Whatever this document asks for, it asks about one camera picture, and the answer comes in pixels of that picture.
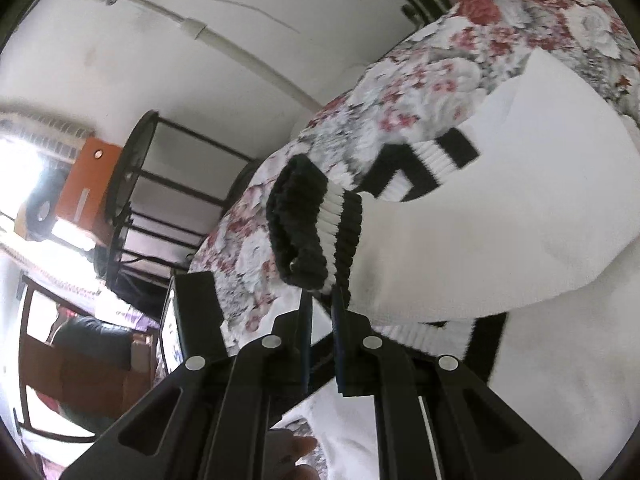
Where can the black round metal rack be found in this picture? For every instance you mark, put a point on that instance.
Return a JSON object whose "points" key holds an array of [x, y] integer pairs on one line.
{"points": [[135, 170]]}

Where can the wooden chair frame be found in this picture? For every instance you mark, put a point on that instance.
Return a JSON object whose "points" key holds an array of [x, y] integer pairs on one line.
{"points": [[75, 380]]}

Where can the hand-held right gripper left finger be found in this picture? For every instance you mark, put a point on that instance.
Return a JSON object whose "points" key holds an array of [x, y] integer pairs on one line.
{"points": [[306, 345]]}

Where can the white sweater with black stripes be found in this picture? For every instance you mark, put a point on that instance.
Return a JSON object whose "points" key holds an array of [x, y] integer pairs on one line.
{"points": [[500, 210]]}

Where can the person's left hand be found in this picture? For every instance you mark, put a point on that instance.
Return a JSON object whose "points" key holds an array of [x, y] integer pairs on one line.
{"points": [[292, 452]]}

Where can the dark cloth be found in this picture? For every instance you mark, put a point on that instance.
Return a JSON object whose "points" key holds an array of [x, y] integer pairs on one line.
{"points": [[92, 342]]}

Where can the orange box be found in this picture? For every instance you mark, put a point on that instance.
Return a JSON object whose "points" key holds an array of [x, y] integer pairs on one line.
{"points": [[92, 185]]}

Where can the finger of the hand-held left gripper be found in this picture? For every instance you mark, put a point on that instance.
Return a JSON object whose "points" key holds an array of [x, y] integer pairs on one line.
{"points": [[200, 310]]}

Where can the floral bed sheet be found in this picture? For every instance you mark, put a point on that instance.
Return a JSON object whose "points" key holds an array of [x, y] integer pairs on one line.
{"points": [[400, 85]]}

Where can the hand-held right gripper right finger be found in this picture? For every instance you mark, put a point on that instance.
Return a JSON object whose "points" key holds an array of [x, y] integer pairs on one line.
{"points": [[340, 345]]}

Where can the white wall conduit pipe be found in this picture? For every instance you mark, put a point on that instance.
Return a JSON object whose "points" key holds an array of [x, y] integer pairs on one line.
{"points": [[240, 55]]}

